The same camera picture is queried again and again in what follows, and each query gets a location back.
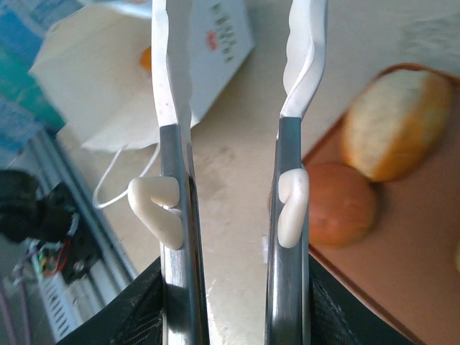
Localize small circuit board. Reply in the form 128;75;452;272
30;239;73;278

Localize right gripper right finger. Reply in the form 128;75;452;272
308;256;415;345

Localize brown round bread bun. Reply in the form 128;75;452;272
304;162;379;249

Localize white printed paper bag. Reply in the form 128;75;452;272
27;0;257;211

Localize white slotted cable duct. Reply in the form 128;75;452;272
34;272;97;343

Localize metal tongs white tips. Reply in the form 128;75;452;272
127;0;330;345

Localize aluminium table rail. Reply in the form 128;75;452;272
28;127;140;288

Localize brown plastic tray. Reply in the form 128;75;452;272
300;63;460;345

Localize golden oval bread roll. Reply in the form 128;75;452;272
340;68;454;183

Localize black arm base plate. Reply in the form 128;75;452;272
37;181;104;285

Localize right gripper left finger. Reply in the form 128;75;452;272
55;256;163;345

